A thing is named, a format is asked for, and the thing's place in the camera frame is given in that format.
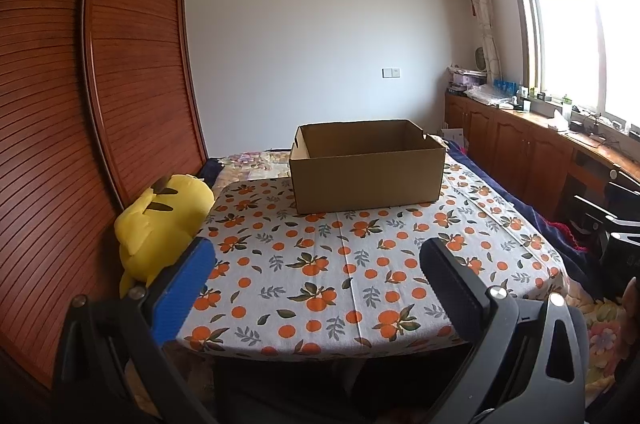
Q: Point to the floral bed sheet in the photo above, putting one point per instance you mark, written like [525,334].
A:
[252,164]

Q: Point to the brown cardboard box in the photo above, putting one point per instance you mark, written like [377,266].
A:
[365,181]

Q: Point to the wooden slatted wardrobe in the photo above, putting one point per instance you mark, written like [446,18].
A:
[135,53]

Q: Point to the floral quilt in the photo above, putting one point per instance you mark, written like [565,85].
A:
[605,339]

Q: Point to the white tissue box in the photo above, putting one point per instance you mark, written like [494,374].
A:
[558,121]

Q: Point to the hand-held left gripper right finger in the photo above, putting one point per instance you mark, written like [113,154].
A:
[450,276]

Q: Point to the patterned beige curtain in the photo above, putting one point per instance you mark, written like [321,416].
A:
[480,3]

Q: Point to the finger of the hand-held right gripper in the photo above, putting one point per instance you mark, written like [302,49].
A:
[625,199]
[602,215]

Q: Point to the dark blue blanket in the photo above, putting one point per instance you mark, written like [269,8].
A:
[535,214]

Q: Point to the wood framed window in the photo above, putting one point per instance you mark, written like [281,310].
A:
[570,33]

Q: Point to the white paper box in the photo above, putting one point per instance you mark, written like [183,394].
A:
[451,135]

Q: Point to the small desk fan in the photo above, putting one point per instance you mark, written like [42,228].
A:
[480,59]

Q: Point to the clear plastic bag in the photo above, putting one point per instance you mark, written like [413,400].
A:
[490,95]

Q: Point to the white wall switch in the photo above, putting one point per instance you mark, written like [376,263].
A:
[391,72]

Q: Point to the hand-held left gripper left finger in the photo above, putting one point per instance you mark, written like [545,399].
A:
[185,289]

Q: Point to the yellow plush toy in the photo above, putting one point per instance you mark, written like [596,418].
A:
[162,224]

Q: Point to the orange fruit print tablecloth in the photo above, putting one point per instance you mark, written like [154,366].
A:
[300,244]

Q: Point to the long wooden cabinet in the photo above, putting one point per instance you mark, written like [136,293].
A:
[510,148]

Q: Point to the purple box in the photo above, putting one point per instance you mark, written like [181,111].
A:
[465,81]

